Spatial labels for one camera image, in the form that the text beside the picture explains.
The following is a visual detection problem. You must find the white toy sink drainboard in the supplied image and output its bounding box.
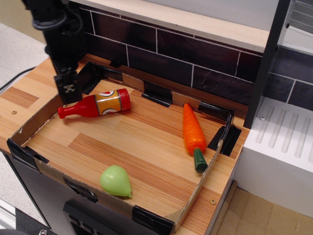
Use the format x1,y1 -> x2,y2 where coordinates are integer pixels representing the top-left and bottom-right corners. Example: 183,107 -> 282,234
235,98 -> 313,217

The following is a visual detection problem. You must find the green toy pear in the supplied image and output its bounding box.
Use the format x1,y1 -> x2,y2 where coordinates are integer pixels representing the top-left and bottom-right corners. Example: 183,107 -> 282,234
100,165 -> 132,198

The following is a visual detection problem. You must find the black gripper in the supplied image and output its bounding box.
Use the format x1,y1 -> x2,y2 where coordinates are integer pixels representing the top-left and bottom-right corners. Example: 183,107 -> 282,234
44,9 -> 85,104

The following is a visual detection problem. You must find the black cable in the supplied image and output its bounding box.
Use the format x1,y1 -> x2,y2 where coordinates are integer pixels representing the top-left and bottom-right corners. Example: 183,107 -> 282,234
0,66 -> 36,91

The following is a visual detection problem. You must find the orange toy carrot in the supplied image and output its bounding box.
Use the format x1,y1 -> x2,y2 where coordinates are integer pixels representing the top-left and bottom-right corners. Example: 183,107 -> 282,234
182,103 -> 208,173

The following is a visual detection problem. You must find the red toy hot sauce bottle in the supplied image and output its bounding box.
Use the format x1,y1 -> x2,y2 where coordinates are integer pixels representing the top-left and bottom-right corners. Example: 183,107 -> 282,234
58,88 -> 131,119

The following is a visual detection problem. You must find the light wooden shelf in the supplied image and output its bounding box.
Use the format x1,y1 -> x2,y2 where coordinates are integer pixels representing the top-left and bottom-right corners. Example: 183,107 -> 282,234
76,0 -> 269,52

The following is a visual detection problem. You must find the black vertical post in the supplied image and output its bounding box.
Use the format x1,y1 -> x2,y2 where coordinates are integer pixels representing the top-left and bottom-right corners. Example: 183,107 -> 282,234
244,0 -> 295,129

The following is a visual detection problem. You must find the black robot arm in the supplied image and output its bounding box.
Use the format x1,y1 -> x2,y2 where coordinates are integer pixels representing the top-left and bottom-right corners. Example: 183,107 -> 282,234
23,0 -> 87,104

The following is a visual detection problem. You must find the black toy oven front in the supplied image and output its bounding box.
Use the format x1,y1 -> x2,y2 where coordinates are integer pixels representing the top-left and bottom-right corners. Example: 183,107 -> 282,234
63,201 -> 119,235

